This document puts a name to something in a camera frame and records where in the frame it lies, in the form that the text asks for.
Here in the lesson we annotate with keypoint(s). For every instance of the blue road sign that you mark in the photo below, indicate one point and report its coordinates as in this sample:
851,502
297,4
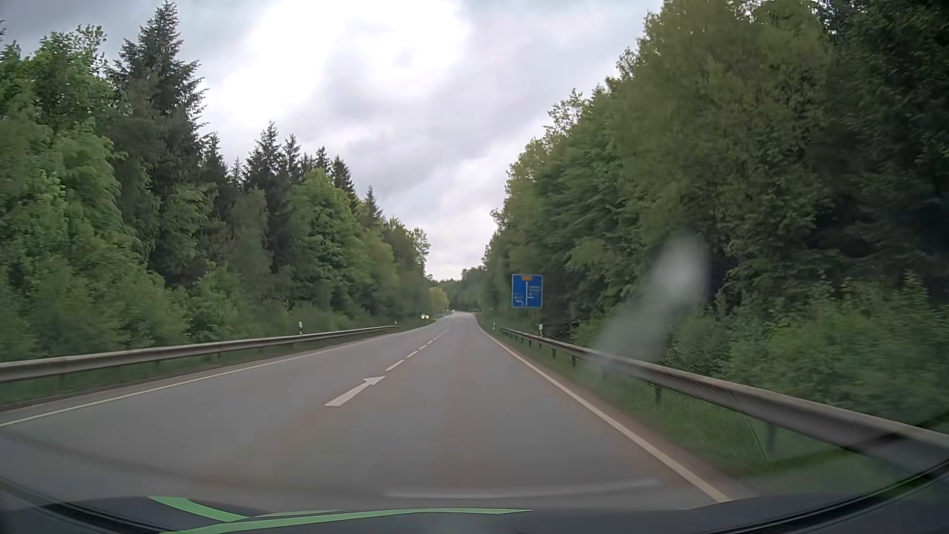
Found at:
527,291

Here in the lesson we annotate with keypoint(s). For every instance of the grey asphalt road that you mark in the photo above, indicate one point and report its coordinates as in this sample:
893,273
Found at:
445,415

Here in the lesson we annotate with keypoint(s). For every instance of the road markings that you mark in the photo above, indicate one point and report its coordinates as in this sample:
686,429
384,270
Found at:
354,391

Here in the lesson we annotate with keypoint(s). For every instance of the car's own bonnet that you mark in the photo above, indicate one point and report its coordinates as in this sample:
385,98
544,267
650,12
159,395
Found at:
474,521

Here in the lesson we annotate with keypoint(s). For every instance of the wood of green trees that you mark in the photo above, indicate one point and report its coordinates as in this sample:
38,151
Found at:
148,222
741,185

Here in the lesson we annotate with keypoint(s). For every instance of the grey metal guard rail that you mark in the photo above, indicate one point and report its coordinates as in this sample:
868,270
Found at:
741,401
148,354

